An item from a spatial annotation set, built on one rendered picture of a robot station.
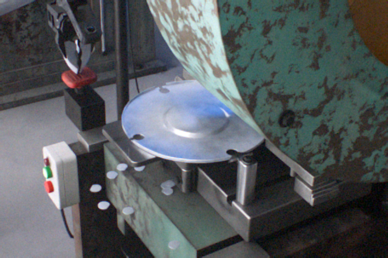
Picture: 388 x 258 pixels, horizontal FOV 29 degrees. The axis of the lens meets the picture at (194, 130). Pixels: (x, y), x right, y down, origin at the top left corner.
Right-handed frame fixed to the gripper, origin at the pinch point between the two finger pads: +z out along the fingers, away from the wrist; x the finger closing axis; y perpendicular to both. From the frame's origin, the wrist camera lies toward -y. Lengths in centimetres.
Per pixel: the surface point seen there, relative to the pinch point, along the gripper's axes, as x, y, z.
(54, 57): -38, 120, 62
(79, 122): 2.9, -5.2, 10.0
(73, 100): 2.9, -2.8, 5.8
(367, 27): -11, -73, -38
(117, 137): 5.7, -31.1, -1.9
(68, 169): 9.2, -12.8, 16.2
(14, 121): -14, 103, 76
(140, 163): 5.6, -40.0, -1.5
